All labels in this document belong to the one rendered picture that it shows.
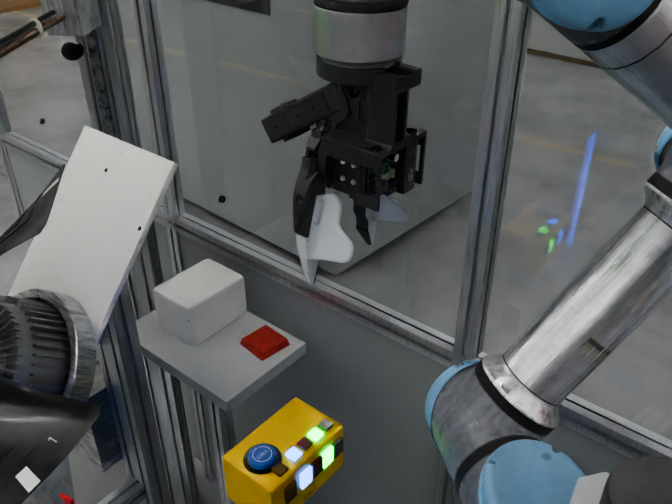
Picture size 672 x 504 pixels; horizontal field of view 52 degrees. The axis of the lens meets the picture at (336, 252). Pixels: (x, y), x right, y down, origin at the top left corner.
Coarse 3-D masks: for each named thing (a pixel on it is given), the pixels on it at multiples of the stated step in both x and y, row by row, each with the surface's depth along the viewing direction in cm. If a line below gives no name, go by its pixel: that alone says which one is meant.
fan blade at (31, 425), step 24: (0, 384) 94; (0, 408) 90; (24, 408) 89; (48, 408) 88; (72, 408) 88; (96, 408) 86; (0, 432) 86; (24, 432) 86; (48, 432) 85; (72, 432) 84; (0, 456) 83; (24, 456) 83; (48, 456) 82; (0, 480) 81
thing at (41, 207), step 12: (60, 168) 100; (60, 180) 93; (48, 192) 92; (36, 204) 92; (48, 204) 88; (24, 216) 92; (36, 216) 88; (48, 216) 86; (12, 228) 91; (24, 228) 88; (36, 228) 85; (0, 240) 92; (12, 240) 87; (24, 240) 85; (0, 252) 87
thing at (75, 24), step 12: (48, 0) 123; (60, 0) 123; (72, 0) 122; (84, 0) 125; (96, 0) 130; (60, 12) 124; (72, 12) 124; (84, 12) 125; (96, 12) 130; (60, 24) 125; (72, 24) 125; (84, 24) 126; (96, 24) 131
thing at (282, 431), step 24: (288, 408) 106; (312, 408) 106; (264, 432) 102; (288, 432) 102; (336, 432) 102; (240, 456) 98; (312, 456) 99; (240, 480) 97; (264, 480) 95; (288, 480) 96; (312, 480) 101
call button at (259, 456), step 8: (256, 448) 98; (264, 448) 98; (272, 448) 98; (248, 456) 97; (256, 456) 97; (264, 456) 97; (272, 456) 97; (256, 464) 96; (264, 464) 96; (272, 464) 97
